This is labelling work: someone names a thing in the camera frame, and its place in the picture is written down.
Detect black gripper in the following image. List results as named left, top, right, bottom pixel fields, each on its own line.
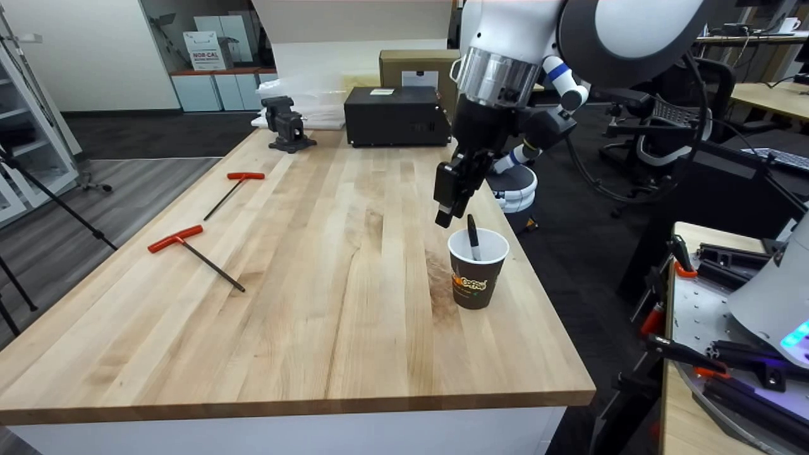
left=432, top=99, right=517, bottom=228

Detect black office chair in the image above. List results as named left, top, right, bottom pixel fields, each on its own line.
left=605, top=59, right=736, bottom=169

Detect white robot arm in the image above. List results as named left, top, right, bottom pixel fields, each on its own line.
left=432, top=0, right=707, bottom=228

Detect brown paper coffee cup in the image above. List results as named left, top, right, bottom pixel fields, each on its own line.
left=449, top=228, right=512, bottom=308

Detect black camera tripod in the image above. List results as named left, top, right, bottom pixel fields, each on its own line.
left=0, top=144, right=123, bottom=339

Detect black marker pen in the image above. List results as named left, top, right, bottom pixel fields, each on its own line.
left=466, top=214, right=480, bottom=261

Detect black bench vise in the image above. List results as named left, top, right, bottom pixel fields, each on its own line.
left=263, top=95, right=315, bottom=152

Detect red black bar clamp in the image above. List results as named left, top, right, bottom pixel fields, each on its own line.
left=647, top=335, right=809, bottom=392

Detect black control box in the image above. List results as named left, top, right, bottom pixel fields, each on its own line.
left=345, top=85, right=451, bottom=146

